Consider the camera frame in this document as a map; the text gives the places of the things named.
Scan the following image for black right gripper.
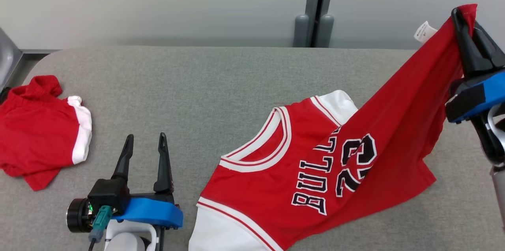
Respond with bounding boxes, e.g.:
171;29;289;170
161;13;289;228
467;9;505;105
452;7;505;165

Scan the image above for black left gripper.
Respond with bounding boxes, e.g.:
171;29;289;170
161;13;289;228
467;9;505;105
66;133;176;233

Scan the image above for red shorts with white band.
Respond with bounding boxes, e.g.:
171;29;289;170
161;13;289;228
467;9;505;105
0;75;92;191

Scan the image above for red Bulls basketball jersey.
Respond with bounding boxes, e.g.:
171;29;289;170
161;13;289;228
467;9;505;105
189;4;478;251

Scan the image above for grey partition end leg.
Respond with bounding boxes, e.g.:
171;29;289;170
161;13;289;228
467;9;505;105
0;28;23;103

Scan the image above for blue right camera bracket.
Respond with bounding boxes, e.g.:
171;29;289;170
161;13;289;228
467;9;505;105
445;70;505;124

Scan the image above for teal left camera connector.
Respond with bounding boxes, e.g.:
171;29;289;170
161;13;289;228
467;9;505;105
89;206;114;243

